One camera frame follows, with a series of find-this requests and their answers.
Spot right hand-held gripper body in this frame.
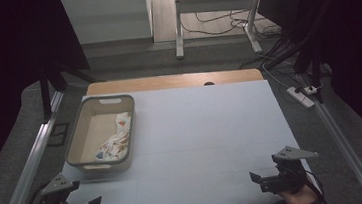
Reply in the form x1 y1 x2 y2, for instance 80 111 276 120
257 142 323 198

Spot white patterned cloth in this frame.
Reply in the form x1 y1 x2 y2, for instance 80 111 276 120
89 111 136 165

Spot beige basket with grey rim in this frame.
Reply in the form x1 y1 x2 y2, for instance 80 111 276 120
59 91 142 177

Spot person's right hand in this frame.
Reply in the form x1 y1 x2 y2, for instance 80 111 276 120
278 174 321 204

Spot white table cover sheet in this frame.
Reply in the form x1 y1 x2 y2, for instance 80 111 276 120
32 74 323 204

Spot white power strip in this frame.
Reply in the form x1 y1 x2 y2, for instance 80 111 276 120
285 84 316 111

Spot white plug adapter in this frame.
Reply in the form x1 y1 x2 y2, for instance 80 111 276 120
303 84 318 96

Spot black metal stand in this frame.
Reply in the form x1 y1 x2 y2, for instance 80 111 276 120
36 58 109 123
256 0 358 110

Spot wooden table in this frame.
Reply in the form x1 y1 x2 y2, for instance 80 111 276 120
85 66 265 99

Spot white cabinet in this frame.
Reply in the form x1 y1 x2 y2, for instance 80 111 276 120
60 0 157 47

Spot right hand-held gripper cable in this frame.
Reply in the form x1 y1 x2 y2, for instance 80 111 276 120
304 168 328 204

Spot aluminium rail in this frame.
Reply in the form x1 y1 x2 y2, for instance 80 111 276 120
300 71 362 204
0 89 76 204

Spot black floor frame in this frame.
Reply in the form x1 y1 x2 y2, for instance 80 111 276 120
45 122 73 149

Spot black floor cables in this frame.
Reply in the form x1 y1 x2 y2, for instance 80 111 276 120
178 3 284 48

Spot white desk frame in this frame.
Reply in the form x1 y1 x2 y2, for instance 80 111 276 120
170 0 272 62

